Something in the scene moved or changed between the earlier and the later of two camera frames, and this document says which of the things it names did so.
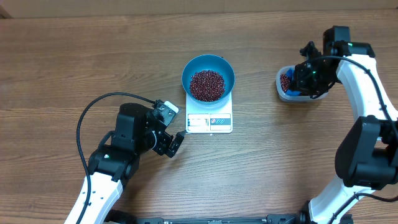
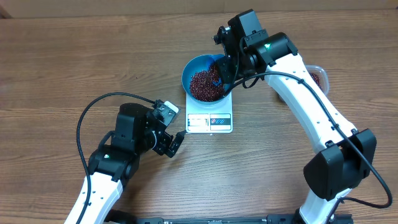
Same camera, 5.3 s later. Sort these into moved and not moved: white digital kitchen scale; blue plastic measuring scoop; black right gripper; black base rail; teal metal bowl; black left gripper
Moved: blue plastic measuring scoop; black right gripper
Not moved: black base rail; teal metal bowl; white digital kitchen scale; black left gripper
